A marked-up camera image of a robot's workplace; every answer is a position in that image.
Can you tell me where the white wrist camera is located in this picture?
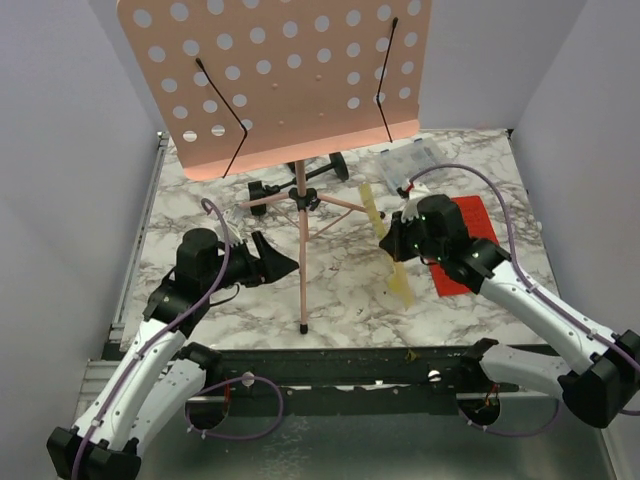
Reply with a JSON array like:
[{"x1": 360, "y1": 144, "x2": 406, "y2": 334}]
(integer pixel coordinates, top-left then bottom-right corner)
[
  {"x1": 397, "y1": 182, "x2": 432, "y2": 223},
  {"x1": 218, "y1": 205, "x2": 247, "y2": 246}
]

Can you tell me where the pink perforated music stand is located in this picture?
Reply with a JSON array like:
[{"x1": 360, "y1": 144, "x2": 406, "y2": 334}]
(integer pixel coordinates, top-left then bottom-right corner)
[{"x1": 114, "y1": 0, "x2": 435, "y2": 335}]

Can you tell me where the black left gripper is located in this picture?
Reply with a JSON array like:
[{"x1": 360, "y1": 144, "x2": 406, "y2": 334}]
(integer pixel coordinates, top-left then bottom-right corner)
[{"x1": 204, "y1": 230, "x2": 299, "y2": 294}]

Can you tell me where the aluminium frame rail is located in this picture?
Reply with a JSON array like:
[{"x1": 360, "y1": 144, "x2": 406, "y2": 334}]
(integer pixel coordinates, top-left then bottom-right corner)
[{"x1": 80, "y1": 360, "x2": 120, "y2": 401}]

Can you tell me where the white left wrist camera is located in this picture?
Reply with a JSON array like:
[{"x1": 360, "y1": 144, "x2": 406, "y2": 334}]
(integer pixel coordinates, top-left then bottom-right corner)
[{"x1": 218, "y1": 205, "x2": 247, "y2": 246}]

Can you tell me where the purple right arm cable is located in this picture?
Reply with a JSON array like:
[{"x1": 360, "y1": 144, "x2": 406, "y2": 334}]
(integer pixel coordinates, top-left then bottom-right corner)
[{"x1": 399, "y1": 163, "x2": 640, "y2": 435}]

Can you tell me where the red paper sheet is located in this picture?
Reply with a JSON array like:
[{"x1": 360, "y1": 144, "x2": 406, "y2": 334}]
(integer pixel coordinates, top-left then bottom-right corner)
[{"x1": 429, "y1": 195, "x2": 504, "y2": 299}]

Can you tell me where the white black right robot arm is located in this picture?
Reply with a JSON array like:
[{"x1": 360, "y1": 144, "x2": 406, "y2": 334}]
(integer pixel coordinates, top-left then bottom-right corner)
[{"x1": 379, "y1": 194, "x2": 639, "y2": 429}]

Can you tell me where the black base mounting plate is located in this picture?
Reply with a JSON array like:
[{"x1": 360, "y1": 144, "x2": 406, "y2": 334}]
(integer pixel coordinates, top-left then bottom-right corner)
[{"x1": 102, "y1": 339, "x2": 566, "y2": 416}]

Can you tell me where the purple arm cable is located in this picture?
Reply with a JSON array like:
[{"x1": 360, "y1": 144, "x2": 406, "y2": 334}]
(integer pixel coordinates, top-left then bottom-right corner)
[
  {"x1": 399, "y1": 163, "x2": 640, "y2": 435},
  {"x1": 71, "y1": 198, "x2": 286, "y2": 480}
]

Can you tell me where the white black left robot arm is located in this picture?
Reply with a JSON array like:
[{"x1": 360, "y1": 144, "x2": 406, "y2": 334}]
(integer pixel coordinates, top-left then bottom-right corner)
[{"x1": 46, "y1": 228, "x2": 299, "y2": 479}]

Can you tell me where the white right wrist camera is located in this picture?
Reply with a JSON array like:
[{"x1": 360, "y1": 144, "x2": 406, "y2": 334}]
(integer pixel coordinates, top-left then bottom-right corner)
[{"x1": 397, "y1": 182, "x2": 432, "y2": 223}]

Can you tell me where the yellow sheet music page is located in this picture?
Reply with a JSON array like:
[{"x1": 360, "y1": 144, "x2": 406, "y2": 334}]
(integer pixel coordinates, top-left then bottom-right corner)
[{"x1": 358, "y1": 182, "x2": 416, "y2": 310}]

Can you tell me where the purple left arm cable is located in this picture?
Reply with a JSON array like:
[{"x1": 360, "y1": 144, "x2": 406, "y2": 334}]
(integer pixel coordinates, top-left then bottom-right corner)
[{"x1": 71, "y1": 198, "x2": 286, "y2": 480}]

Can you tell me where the clear plastic compartment box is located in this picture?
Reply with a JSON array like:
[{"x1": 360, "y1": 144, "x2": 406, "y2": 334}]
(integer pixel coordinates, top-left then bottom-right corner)
[{"x1": 374, "y1": 138, "x2": 447, "y2": 193}]

